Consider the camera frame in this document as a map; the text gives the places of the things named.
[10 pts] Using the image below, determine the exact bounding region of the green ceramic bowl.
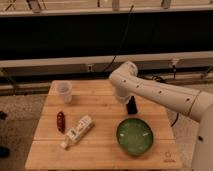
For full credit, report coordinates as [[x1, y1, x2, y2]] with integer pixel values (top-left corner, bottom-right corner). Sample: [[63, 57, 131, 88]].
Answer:
[[116, 118, 154, 156]]

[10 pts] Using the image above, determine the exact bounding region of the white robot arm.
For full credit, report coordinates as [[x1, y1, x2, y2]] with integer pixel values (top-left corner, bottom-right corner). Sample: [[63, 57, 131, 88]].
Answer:
[[109, 61, 213, 171]]

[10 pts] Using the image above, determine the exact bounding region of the black rectangular block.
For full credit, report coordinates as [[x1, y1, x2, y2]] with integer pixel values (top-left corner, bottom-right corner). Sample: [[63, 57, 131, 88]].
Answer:
[[126, 97, 138, 114]]

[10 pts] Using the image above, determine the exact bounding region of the clear plastic cup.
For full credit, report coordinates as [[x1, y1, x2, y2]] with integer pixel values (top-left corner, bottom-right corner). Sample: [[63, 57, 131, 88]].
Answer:
[[56, 81, 72, 103]]

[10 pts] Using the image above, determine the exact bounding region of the white tube bottle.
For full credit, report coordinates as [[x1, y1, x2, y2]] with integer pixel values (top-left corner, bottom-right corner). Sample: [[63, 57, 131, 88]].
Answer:
[[61, 115, 94, 149]]

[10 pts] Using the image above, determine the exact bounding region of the brown red oblong object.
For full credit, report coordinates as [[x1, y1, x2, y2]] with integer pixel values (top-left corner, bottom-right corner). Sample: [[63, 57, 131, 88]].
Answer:
[[57, 111, 65, 134]]

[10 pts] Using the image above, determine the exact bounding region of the white wall outlet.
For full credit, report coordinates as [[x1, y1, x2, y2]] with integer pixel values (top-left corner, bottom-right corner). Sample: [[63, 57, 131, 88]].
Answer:
[[87, 64, 93, 72]]

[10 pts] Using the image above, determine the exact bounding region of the black floor cable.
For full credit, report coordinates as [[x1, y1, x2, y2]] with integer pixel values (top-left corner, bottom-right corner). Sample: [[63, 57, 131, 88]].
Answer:
[[137, 75, 181, 128]]

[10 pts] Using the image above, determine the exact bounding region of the black hanging cable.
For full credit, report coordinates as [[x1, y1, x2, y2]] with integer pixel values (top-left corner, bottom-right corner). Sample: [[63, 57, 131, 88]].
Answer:
[[102, 3, 135, 72]]

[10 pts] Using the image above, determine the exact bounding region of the white wall rail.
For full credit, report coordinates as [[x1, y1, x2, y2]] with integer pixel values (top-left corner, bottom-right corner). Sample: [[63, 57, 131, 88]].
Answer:
[[0, 51, 213, 76]]

